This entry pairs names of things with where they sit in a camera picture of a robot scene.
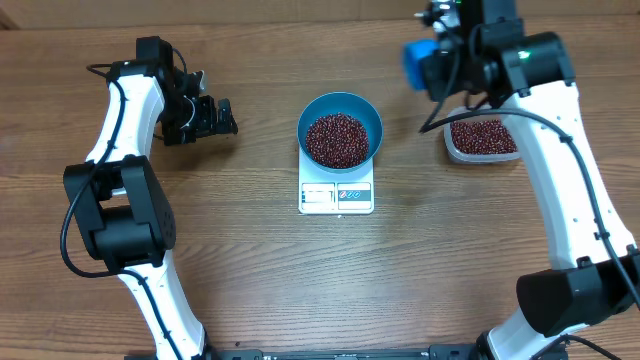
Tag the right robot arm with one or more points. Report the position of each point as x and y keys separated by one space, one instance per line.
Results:
x=529 y=84

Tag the blue plastic measuring scoop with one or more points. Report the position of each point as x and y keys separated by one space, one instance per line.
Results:
x=413 y=54

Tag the red beans in bowl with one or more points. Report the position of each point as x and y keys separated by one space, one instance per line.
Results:
x=337 y=141

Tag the clear plastic container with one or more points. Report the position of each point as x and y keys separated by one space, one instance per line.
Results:
x=461 y=158

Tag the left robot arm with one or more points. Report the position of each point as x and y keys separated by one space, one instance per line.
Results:
x=123 y=215

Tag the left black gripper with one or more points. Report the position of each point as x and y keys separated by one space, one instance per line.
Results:
x=210 y=122

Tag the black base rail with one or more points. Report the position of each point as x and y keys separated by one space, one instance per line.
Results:
x=434 y=352

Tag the teal metal bowl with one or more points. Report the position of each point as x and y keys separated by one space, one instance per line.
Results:
x=347 y=103

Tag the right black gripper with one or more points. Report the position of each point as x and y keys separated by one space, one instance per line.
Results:
x=434 y=72

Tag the white digital kitchen scale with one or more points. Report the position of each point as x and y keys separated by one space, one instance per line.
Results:
x=326 y=191

